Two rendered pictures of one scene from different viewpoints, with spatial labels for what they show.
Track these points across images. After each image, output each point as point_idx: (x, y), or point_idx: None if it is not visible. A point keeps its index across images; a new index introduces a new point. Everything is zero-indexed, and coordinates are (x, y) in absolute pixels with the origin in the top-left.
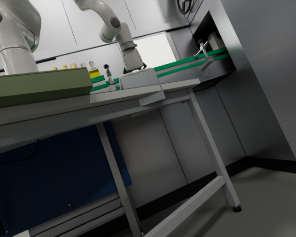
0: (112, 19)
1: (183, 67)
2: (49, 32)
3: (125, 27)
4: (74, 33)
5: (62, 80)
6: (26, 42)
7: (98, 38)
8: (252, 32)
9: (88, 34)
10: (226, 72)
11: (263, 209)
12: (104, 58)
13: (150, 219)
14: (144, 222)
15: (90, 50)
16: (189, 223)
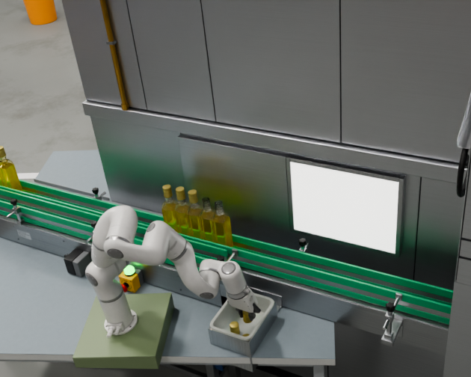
0: (202, 295)
1: (364, 296)
2: (173, 78)
3: (229, 283)
4: (214, 96)
5: (134, 363)
6: (116, 291)
7: (257, 126)
8: None
9: (239, 108)
10: (442, 351)
11: None
12: (253, 173)
13: (262, 376)
14: (254, 375)
15: (235, 149)
16: None
